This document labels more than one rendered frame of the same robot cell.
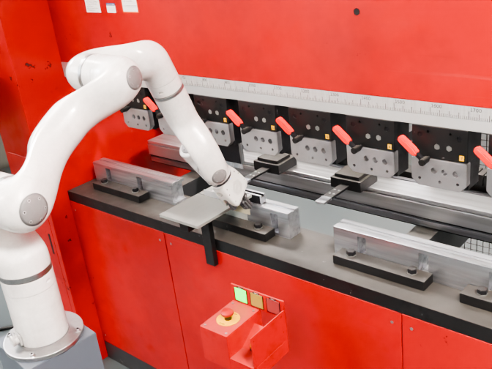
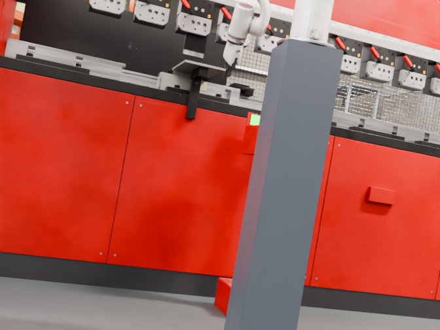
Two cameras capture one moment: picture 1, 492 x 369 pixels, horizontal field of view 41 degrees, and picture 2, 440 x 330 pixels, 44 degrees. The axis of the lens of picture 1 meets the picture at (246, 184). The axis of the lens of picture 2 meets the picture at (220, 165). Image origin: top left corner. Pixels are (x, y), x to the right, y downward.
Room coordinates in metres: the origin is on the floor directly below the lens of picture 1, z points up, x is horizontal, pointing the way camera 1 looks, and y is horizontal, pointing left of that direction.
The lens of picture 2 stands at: (0.67, 2.13, 0.57)
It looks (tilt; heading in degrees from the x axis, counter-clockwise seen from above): 1 degrees up; 299
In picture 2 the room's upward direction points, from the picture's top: 10 degrees clockwise
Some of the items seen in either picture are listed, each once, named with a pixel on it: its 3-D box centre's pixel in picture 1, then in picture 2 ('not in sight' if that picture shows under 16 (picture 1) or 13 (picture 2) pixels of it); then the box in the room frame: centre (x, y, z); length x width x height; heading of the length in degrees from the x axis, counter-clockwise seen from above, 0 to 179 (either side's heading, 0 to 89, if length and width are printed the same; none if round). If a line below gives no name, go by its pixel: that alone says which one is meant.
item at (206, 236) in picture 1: (203, 240); (195, 93); (1.95, 0.17, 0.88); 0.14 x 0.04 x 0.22; 136
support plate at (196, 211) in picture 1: (206, 205); (198, 69); (1.97, 0.14, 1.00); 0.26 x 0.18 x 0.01; 136
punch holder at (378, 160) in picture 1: (377, 142); not in sight; (1.68, -0.38, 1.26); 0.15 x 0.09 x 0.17; 46
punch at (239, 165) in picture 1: (230, 154); (194, 46); (2.08, 0.04, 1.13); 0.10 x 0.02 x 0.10; 46
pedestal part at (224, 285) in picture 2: not in sight; (247, 300); (1.58, 0.08, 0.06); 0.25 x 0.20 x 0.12; 138
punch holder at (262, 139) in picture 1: (266, 124); (234, 27); (1.96, -0.09, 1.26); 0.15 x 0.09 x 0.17; 46
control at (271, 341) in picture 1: (243, 330); (273, 136); (1.60, 0.06, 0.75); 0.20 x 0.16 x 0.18; 48
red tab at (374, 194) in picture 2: not in sight; (382, 196); (1.26, -0.59, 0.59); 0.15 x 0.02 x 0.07; 46
